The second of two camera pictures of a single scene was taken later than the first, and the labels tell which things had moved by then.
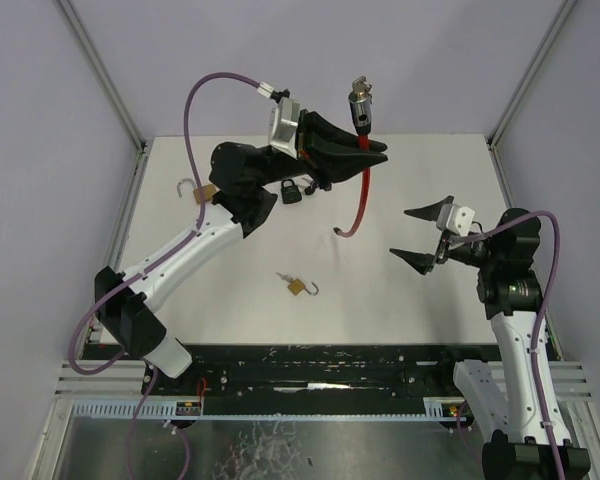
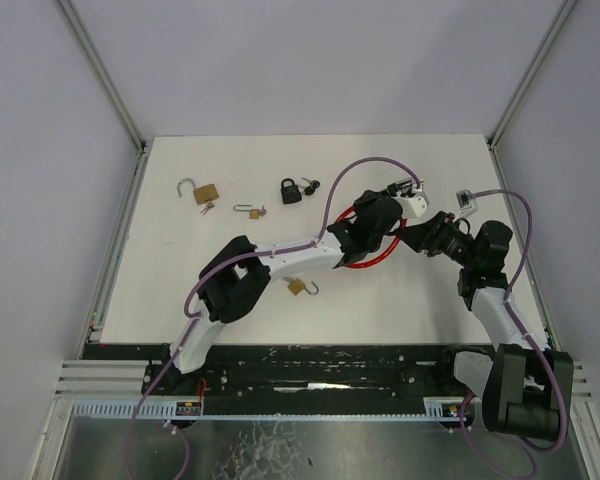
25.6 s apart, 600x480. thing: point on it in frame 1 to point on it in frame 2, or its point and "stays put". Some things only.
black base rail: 361,380 stays put
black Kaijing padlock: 290,194 stays put
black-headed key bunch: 311,189 stays put
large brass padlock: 208,191 stays put
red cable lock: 361,111 to 401,232
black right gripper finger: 422,262 to 419,237
